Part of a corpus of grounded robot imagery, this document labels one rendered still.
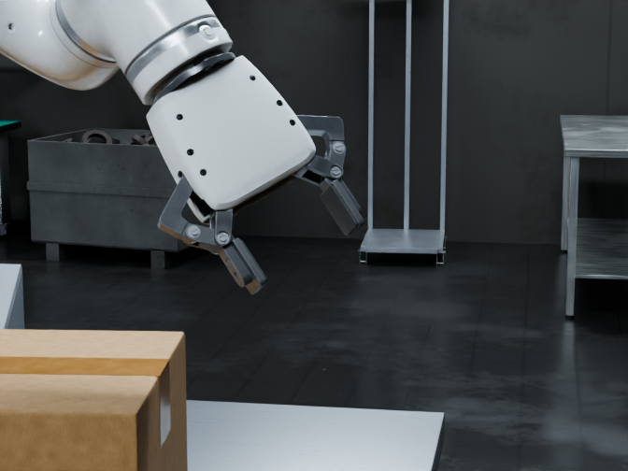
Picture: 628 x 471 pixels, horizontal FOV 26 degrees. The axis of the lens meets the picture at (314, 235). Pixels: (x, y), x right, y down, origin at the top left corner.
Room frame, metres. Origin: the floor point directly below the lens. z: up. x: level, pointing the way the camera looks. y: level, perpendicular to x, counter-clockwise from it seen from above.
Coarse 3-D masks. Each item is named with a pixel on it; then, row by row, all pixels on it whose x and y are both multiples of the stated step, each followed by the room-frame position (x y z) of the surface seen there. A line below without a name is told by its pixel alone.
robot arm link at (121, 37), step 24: (72, 0) 1.06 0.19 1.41; (96, 0) 1.04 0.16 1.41; (120, 0) 1.03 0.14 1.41; (144, 0) 1.03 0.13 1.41; (168, 0) 1.03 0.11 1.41; (192, 0) 1.04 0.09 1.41; (72, 24) 1.06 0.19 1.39; (96, 24) 1.05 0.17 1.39; (120, 24) 1.03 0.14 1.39; (144, 24) 1.02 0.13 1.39; (168, 24) 1.02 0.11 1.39; (96, 48) 1.06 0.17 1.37; (120, 48) 1.03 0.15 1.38; (144, 48) 1.02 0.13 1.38
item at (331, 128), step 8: (304, 120) 1.06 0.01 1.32; (312, 120) 1.06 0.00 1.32; (320, 120) 1.06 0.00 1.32; (328, 120) 1.06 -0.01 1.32; (336, 120) 1.06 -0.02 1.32; (312, 128) 1.06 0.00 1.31; (320, 128) 1.06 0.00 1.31; (328, 128) 1.06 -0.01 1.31; (336, 128) 1.06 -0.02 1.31; (328, 136) 1.06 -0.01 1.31; (336, 136) 1.06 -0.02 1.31; (328, 144) 1.06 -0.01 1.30; (328, 152) 1.06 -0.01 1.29
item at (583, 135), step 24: (576, 120) 7.07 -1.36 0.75; (600, 120) 7.07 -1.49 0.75; (624, 120) 7.07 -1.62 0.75; (576, 144) 5.94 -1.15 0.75; (600, 144) 5.94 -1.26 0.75; (624, 144) 5.94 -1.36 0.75; (576, 168) 5.79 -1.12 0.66; (576, 192) 5.79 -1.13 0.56; (576, 216) 5.79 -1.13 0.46; (576, 240) 5.79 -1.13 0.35; (600, 240) 6.62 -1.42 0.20; (624, 240) 6.62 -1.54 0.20; (576, 264) 6.02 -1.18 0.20; (600, 264) 6.02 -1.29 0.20; (624, 264) 6.02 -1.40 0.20
